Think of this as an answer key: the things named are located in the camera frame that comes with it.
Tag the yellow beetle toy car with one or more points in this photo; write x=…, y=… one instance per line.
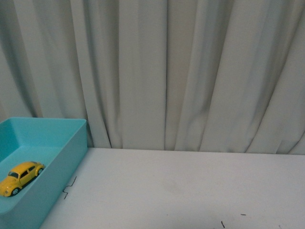
x=20, y=176

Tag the turquoise plastic storage bin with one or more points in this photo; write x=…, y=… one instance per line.
x=59, y=144

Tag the grey pleated curtain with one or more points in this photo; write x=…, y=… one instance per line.
x=183, y=75

